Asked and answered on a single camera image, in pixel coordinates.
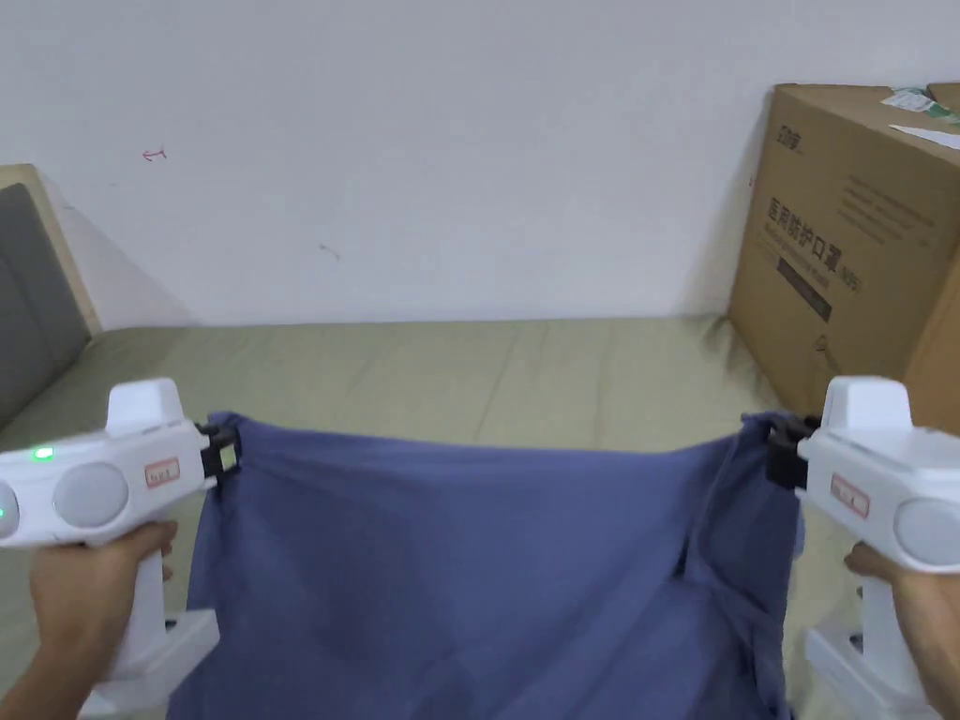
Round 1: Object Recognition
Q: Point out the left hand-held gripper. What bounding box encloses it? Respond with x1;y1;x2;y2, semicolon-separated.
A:
0;378;245;720

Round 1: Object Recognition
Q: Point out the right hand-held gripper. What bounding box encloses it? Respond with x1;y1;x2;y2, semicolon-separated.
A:
764;377;960;720

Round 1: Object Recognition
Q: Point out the dark blue shirt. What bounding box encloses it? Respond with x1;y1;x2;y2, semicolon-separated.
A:
166;408;810;720

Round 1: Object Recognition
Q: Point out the person's left hand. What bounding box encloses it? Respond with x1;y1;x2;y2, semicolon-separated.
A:
28;520;181;702

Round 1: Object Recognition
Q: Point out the person's right hand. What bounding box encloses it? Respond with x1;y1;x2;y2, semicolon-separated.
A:
843;543;960;720

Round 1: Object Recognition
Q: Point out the large brown cardboard carton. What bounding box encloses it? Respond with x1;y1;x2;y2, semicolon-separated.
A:
726;81;960;438

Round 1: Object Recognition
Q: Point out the bed with pale green sheet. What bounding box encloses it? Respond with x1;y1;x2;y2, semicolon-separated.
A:
0;313;960;720

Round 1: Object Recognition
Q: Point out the grey padded headboard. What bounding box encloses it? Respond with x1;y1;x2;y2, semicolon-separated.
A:
0;163;104;438

